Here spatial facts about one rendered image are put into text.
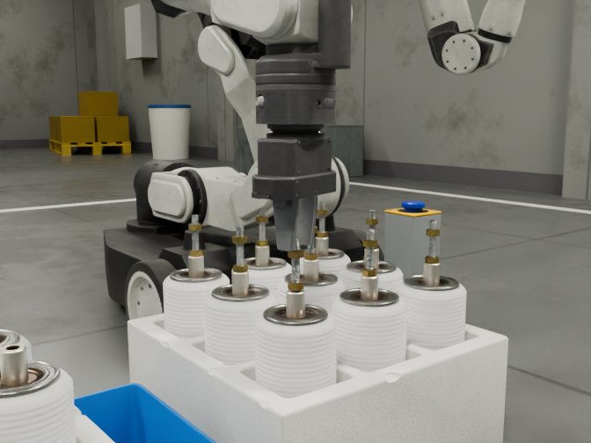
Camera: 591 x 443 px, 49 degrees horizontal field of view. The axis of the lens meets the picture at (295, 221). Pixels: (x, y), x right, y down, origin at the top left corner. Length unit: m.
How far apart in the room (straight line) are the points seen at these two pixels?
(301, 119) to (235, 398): 0.32
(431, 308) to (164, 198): 0.89
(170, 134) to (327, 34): 6.32
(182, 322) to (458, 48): 0.74
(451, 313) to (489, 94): 3.66
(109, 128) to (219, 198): 6.64
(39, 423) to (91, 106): 8.07
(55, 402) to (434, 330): 0.50
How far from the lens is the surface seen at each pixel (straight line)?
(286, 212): 0.72
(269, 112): 0.70
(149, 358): 0.96
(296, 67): 0.69
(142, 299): 1.35
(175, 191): 1.56
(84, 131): 8.03
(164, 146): 7.01
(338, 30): 0.69
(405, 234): 1.13
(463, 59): 1.32
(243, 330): 0.82
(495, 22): 1.33
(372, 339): 0.81
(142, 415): 0.94
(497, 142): 4.45
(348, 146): 4.97
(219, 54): 1.40
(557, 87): 4.24
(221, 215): 1.48
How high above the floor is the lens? 0.48
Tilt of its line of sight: 9 degrees down
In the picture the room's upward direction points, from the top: straight up
